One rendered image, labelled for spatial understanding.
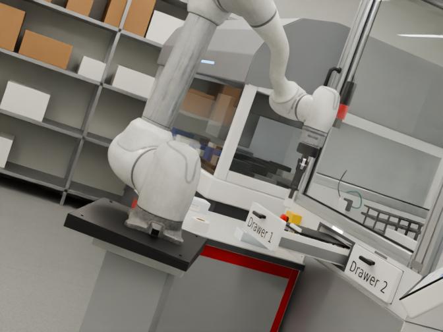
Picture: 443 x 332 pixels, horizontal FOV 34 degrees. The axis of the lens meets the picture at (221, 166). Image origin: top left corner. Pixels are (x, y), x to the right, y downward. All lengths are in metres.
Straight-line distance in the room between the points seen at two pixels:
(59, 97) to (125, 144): 4.33
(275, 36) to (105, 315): 1.00
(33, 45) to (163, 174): 4.17
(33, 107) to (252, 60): 3.13
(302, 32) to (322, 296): 1.31
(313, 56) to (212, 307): 1.33
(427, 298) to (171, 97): 1.09
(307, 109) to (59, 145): 4.34
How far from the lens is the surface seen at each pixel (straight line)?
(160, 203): 2.13
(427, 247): 2.27
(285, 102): 2.60
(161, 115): 2.30
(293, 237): 2.50
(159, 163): 2.14
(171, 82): 2.30
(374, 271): 2.43
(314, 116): 2.52
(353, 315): 2.51
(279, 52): 2.35
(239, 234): 2.82
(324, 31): 3.46
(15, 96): 6.14
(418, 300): 1.59
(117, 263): 2.17
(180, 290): 2.69
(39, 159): 6.67
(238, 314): 2.79
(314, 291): 2.75
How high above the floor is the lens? 1.22
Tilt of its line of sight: 4 degrees down
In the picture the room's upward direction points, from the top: 19 degrees clockwise
